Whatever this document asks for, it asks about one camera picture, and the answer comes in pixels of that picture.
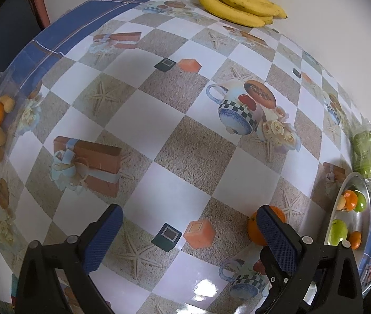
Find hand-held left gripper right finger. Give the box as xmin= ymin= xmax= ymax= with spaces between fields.
xmin=256 ymin=205 xmax=364 ymax=314

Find checkered printed tablecloth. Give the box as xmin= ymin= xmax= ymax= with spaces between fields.
xmin=0 ymin=0 xmax=371 ymax=314

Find yellow banana bunch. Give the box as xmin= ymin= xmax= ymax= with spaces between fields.
xmin=196 ymin=0 xmax=287 ymax=27

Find green apple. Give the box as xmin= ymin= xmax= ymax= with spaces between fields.
xmin=354 ymin=191 xmax=368 ymax=212
xmin=329 ymin=219 xmax=349 ymax=244

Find plastic bag of green fruit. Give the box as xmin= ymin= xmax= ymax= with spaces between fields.
xmin=349 ymin=122 xmax=371 ymax=193

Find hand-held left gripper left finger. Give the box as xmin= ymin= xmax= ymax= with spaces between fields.
xmin=13 ymin=204 xmax=124 ymax=314

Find reddish-brown furniture edge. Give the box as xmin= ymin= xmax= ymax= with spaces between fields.
xmin=25 ymin=0 xmax=52 ymax=28

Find round metal tray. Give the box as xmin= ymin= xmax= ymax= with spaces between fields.
xmin=326 ymin=172 xmax=371 ymax=247

